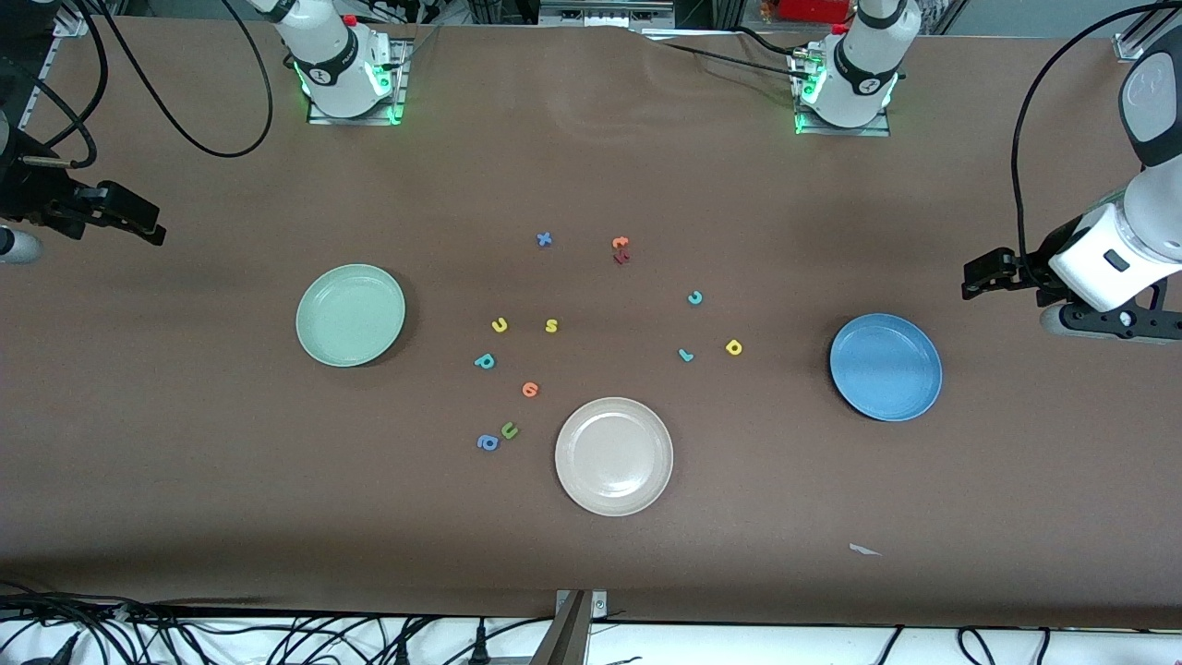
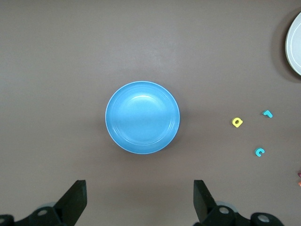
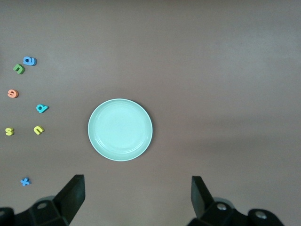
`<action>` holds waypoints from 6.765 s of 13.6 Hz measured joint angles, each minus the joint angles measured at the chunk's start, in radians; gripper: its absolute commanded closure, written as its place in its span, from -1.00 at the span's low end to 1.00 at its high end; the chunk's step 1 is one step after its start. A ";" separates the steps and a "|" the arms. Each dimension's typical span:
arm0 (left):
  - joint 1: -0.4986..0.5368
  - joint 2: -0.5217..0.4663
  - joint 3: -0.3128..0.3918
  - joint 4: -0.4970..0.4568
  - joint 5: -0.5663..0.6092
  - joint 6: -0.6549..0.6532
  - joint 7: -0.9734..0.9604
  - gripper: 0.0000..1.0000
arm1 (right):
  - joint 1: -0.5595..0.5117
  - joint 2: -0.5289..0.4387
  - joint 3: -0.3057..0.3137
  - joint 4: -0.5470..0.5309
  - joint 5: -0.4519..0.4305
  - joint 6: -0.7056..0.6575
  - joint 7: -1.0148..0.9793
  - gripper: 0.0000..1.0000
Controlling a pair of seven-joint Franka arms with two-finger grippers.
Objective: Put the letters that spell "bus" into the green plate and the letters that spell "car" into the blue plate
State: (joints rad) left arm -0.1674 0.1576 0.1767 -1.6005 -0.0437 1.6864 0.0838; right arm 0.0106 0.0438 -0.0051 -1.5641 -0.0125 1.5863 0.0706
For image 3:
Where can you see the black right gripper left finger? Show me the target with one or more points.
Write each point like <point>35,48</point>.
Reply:
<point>61,207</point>

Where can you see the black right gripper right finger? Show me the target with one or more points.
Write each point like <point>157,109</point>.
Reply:
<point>207,212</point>

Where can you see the yellow foam letter s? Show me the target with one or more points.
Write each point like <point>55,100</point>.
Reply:
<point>9,131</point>

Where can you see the orange foam letter e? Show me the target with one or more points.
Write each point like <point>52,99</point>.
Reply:
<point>16,94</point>

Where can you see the blue foam letter x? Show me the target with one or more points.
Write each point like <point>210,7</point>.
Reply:
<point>25,181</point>

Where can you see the blue foam letter a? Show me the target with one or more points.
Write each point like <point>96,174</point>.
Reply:
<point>33,61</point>

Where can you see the brown table cover sheet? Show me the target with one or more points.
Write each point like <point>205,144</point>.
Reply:
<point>211,70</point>

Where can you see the yellow foam letter u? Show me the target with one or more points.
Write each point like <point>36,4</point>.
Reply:
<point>36,130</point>

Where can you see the teal foam letter p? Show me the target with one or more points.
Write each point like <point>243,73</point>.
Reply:
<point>44,108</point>

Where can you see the green foam letter u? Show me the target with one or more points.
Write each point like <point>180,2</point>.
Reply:
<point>16,68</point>

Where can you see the light green plate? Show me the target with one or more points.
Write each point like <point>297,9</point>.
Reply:
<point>120,129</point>

